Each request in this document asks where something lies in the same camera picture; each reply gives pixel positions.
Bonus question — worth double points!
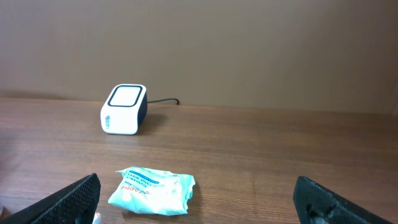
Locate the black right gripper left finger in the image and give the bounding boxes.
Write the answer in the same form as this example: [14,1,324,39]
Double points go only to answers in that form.
[1,173,101,224]

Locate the mint green wipes pack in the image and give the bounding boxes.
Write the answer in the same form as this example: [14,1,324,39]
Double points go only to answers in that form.
[108,167,195,216]

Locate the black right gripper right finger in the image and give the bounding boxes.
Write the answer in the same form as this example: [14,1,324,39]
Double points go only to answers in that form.
[293,176,391,224]

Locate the white barcode scanner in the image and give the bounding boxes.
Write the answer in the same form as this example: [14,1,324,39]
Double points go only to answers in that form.
[100,84,148,135]

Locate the black scanner cable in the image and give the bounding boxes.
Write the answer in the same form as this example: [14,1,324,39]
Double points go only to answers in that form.
[146,98,180,106]

